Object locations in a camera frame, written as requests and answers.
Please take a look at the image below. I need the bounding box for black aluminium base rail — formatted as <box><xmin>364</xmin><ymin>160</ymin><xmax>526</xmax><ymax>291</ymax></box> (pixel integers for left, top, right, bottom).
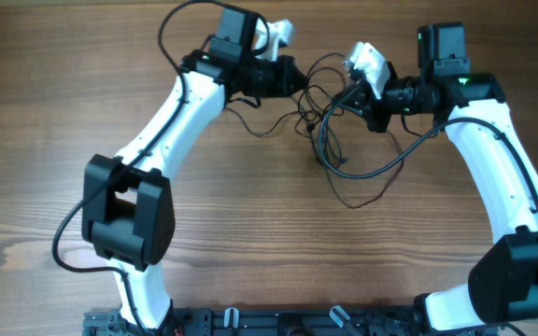
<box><xmin>81</xmin><ymin>305</ymin><xmax>500</xmax><ymax>336</ymax></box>

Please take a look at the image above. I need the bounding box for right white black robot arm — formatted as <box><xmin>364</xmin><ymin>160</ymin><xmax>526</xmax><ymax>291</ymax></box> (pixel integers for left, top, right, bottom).
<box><xmin>333</xmin><ymin>22</ymin><xmax>538</xmax><ymax>335</ymax></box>

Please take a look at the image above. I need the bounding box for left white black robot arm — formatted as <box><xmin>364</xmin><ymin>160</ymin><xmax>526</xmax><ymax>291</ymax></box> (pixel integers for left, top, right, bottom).
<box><xmin>81</xmin><ymin>5</ymin><xmax>307</xmax><ymax>335</ymax></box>

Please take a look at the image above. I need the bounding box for black cable bundle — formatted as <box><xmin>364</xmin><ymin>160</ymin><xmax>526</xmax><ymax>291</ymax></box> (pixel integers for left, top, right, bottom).
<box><xmin>224</xmin><ymin>51</ymin><xmax>405</xmax><ymax>210</ymax></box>

